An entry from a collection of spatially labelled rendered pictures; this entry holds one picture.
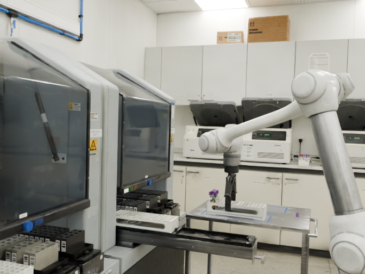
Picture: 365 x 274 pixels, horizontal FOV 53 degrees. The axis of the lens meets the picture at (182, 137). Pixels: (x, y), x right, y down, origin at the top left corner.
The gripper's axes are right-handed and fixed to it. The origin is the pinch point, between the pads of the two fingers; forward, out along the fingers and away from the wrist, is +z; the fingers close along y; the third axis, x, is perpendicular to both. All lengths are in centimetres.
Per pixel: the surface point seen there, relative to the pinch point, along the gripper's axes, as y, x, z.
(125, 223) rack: -42, 39, 5
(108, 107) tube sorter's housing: -56, 40, -47
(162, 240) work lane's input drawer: -44.3, 19.0, 8.7
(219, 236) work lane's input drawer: -33.2, -3.3, 7.1
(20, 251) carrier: -98, 44, 0
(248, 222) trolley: -10.7, -11.6, 5.5
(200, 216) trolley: -10.7, 13.0, 5.5
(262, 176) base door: 191, 11, 11
